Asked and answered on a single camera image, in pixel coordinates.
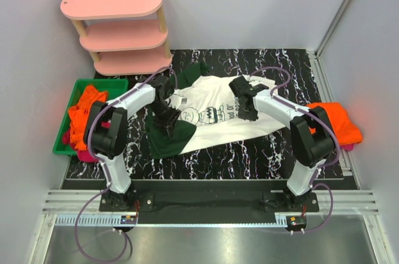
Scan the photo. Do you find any orange folded t-shirt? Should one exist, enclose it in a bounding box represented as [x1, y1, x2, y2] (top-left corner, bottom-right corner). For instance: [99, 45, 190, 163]
[306, 102, 363, 146]

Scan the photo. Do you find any pink three-tier wooden shelf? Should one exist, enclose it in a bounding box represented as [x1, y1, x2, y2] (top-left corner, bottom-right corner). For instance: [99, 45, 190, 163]
[60, 0, 172, 76]

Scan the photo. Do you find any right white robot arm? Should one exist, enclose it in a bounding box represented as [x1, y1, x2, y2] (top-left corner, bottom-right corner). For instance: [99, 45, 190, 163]
[229, 76, 339, 197]

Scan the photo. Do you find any magenta t-shirt in bin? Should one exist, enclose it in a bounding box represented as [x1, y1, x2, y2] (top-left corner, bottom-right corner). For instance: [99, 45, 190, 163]
[62, 129, 98, 163]

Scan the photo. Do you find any orange t-shirt in bin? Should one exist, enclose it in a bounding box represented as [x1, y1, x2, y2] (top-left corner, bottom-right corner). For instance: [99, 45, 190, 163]
[68, 84, 108, 150]

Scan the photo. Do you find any aluminium corner frame post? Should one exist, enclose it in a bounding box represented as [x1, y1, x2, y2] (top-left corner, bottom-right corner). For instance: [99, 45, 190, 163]
[314, 0, 354, 57]

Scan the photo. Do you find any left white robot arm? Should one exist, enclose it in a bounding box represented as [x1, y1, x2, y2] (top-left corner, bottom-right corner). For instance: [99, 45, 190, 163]
[84, 76, 180, 195]

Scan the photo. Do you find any green plastic bin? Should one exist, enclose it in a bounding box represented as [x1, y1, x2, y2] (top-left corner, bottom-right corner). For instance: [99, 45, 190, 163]
[53, 79, 128, 156]

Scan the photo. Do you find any white and green t-shirt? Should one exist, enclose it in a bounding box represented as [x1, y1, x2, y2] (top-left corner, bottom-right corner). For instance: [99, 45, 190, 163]
[145, 62, 283, 159]

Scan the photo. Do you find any magenta folded t-shirt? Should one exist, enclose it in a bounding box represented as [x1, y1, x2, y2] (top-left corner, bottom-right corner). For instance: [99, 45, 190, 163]
[340, 144, 355, 151]

